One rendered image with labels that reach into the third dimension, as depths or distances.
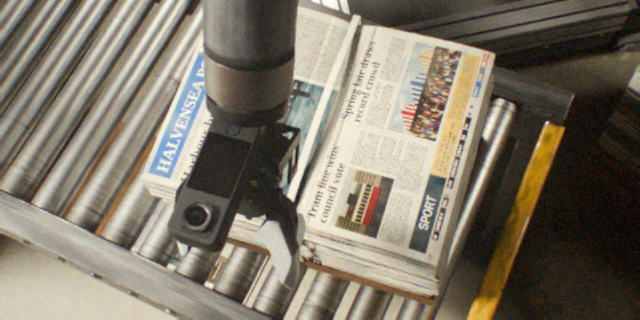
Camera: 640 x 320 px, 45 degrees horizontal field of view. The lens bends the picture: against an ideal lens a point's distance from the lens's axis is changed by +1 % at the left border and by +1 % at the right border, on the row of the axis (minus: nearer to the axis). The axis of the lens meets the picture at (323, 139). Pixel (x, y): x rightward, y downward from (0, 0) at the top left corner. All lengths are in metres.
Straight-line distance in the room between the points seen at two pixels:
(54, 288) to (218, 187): 1.49
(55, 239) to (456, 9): 1.19
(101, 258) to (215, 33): 0.65
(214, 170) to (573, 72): 1.65
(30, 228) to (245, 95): 0.69
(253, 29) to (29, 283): 1.62
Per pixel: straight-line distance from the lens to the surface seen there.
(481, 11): 1.98
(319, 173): 0.91
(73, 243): 1.21
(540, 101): 1.22
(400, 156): 0.91
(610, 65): 2.23
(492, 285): 1.09
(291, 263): 0.72
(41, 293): 2.11
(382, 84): 0.96
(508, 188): 1.53
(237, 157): 0.64
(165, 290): 1.15
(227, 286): 1.13
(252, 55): 0.59
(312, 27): 1.00
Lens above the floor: 1.87
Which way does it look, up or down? 66 degrees down
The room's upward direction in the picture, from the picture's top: 11 degrees counter-clockwise
